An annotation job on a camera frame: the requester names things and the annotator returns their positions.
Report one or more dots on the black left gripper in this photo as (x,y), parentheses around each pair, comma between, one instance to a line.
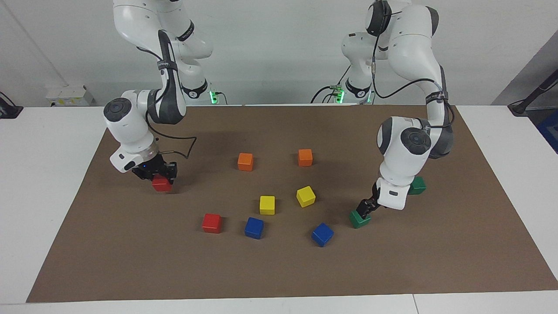
(373,198)

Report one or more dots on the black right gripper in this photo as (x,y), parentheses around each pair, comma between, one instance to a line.
(154,168)

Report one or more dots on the red wooden cube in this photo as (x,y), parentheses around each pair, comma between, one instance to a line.
(211,223)
(161,185)

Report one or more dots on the green wooden cube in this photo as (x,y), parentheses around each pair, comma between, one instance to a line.
(418,186)
(359,220)

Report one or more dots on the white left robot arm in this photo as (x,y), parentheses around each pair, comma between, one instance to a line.
(401,148)

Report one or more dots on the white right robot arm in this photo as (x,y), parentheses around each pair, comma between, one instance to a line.
(126,126)

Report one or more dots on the blue wooden cube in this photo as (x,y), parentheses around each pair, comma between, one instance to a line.
(322,234)
(253,228)

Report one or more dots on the yellow wooden cube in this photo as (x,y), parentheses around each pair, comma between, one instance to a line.
(267,205)
(305,196)

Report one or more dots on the orange wooden cube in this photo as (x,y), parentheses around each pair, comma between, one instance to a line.
(305,158)
(245,162)

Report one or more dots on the brown table mat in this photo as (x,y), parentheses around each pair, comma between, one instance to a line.
(279,270)

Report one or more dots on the white yellow power box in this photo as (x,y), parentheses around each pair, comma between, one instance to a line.
(69,96)

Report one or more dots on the black stand foot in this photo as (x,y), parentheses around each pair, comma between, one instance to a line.
(8,111)

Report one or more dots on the black tripod leg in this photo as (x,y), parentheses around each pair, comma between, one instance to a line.
(529,98)

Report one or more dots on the blue box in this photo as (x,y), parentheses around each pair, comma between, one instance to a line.
(550,128)

